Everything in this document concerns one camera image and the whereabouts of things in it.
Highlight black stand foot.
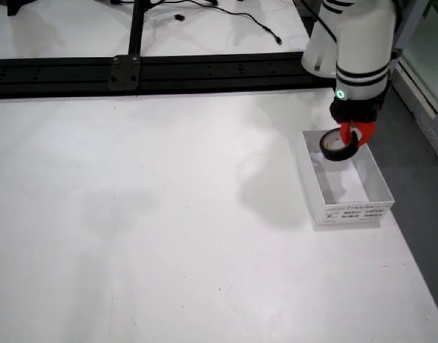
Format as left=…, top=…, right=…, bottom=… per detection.
left=6, top=0, right=39, bottom=17

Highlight green plant leaves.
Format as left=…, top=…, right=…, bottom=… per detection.
left=422, top=0, right=438, bottom=19

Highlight black upright aluminium post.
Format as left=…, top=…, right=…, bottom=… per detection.
left=127, top=0, right=151, bottom=58

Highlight black aluminium rail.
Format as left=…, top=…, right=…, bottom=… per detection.
left=0, top=51, right=339, bottom=100

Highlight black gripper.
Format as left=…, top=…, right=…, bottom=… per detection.
left=328, top=93, right=386, bottom=148

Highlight white cardboard bin box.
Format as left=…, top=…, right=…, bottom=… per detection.
left=294, top=129, right=396, bottom=232

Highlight black corner bracket plate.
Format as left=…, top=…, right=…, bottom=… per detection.
left=109, top=55, right=143, bottom=92

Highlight glass partition with light frame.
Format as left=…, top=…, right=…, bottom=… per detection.
left=382, top=0, right=438, bottom=165

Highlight black cable with plug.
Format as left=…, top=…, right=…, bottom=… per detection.
left=184, top=0, right=284, bottom=46

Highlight black tape roll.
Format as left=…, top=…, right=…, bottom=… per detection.
left=318, top=129, right=360, bottom=162

